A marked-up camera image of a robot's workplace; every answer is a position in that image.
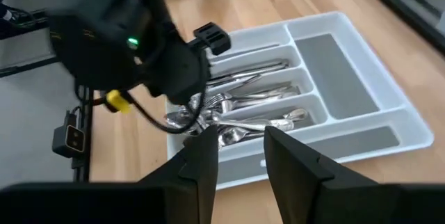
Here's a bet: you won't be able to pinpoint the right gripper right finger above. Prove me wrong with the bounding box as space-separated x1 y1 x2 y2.
263 125 445 224

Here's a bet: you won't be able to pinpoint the silver metal fork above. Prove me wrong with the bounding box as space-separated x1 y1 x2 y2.
217 90 300 111
222 83 302 104
204 91 279 109

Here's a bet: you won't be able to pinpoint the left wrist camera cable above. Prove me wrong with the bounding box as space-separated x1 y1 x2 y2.
93 90 209 135

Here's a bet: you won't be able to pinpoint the silver metal spoon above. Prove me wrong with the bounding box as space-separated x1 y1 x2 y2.
243 107 310 124
218 126 267 148
165 109 209 131
210 116 296 131

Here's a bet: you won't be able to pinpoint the silver table knife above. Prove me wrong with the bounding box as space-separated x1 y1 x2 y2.
208 64 289 83
207 72 264 86

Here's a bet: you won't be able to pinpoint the white plastic cutlery tray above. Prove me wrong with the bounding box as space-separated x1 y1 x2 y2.
165 10 435 191

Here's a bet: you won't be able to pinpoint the black adapter box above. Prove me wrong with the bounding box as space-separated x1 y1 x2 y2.
51 111 87 159

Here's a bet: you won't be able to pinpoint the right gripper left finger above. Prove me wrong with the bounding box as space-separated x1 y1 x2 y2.
0 125 219 224

